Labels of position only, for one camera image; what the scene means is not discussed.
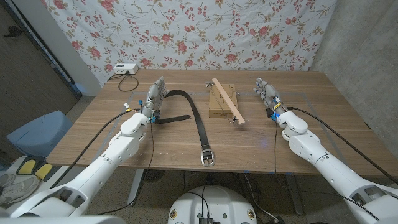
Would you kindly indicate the black yellow foot pedal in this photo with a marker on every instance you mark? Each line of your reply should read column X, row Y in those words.
column 34, row 169

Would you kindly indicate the wooden stick with metal clips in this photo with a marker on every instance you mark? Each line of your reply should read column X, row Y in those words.
column 228, row 101

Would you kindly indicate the black leather belt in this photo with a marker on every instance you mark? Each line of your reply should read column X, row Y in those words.
column 199, row 121

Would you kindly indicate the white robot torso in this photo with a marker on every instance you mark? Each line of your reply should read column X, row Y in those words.
column 214, row 205

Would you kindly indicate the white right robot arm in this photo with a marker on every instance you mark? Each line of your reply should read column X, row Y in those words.
column 329, row 171

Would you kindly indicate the brown cardboard package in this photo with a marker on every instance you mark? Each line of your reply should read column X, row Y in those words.
column 217, row 107

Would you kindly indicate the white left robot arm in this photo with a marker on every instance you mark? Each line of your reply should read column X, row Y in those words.
column 102, row 168

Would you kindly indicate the black door hook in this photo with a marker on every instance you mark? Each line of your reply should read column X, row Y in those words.
column 14, row 30

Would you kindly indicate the grey sneaker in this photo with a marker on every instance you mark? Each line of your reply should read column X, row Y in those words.
column 18, row 189

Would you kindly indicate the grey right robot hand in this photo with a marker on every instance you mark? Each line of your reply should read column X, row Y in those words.
column 270, row 96

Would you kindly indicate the grey table leg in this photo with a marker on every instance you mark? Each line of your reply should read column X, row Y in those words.
column 293, row 193
column 135, row 186

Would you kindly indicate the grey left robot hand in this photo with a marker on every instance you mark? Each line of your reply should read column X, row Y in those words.
column 154, row 98

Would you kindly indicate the blue plastic bin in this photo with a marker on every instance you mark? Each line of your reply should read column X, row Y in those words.
column 40, row 133

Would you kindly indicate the floral backdrop cloth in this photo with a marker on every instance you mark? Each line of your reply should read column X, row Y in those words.
column 186, row 31

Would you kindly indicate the white power box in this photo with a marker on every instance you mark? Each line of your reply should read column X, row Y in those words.
column 124, row 68

